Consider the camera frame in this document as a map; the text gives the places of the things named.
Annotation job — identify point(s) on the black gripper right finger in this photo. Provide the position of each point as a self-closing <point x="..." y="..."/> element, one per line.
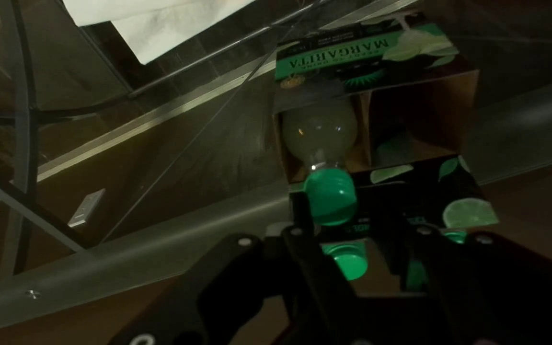
<point x="485" y="291"/>

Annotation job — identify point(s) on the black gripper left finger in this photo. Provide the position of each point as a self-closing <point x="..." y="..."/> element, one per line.
<point x="217" y="296"/>

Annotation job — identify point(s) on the green margarita bottle carton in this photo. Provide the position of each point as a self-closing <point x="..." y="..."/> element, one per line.
<point x="412" y="97"/>

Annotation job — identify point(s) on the cloudy bottle green cap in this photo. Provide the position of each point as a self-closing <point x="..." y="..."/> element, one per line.
<point x="320" y="139"/>

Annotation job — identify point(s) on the white paper napkin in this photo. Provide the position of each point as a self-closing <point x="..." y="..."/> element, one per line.
<point x="153" y="28"/>

